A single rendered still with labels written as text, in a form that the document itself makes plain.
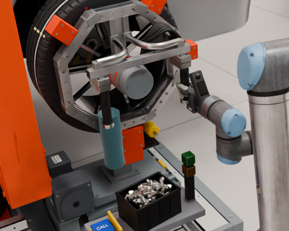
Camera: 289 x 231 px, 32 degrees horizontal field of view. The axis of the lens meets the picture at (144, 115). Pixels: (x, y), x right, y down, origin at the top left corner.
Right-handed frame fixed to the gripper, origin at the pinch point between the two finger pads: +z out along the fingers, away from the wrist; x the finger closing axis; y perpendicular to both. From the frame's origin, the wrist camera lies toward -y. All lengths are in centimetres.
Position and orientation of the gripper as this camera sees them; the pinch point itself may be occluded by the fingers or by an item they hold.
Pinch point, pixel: (182, 81)
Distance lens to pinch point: 204.5
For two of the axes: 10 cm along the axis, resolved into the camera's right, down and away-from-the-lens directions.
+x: 8.9, -2.9, 3.6
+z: -4.5, -4.1, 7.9
